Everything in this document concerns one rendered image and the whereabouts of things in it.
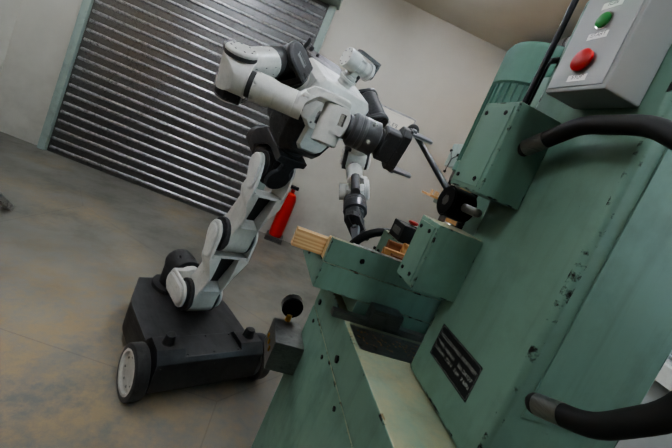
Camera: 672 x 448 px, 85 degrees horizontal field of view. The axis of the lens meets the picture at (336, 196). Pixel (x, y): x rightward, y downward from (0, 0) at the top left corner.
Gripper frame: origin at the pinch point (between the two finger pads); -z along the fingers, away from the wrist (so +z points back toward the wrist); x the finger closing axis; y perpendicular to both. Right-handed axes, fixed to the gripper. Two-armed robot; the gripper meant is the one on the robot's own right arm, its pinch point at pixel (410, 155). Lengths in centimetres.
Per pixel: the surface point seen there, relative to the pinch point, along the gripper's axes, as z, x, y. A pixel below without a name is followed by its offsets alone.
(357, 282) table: 7.6, 21.9, 29.4
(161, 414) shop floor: 34, 122, 12
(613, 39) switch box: 3, -36, 40
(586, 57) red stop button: 4, -33, 40
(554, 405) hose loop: -1, -1, 66
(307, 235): 21.1, 18.2, 24.3
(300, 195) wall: -23, 160, -242
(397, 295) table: -2.5, 21.9, 29.4
